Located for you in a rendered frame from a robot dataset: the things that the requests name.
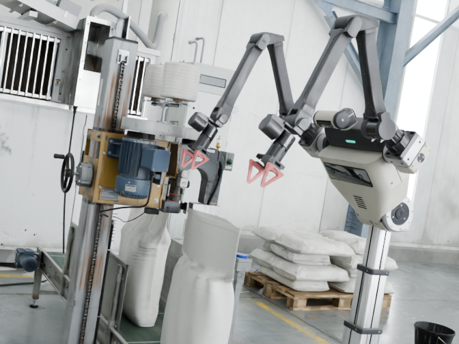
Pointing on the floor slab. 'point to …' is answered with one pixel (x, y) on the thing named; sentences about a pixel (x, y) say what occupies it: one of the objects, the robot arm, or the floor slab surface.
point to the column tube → (76, 296)
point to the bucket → (432, 333)
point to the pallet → (293, 302)
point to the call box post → (235, 299)
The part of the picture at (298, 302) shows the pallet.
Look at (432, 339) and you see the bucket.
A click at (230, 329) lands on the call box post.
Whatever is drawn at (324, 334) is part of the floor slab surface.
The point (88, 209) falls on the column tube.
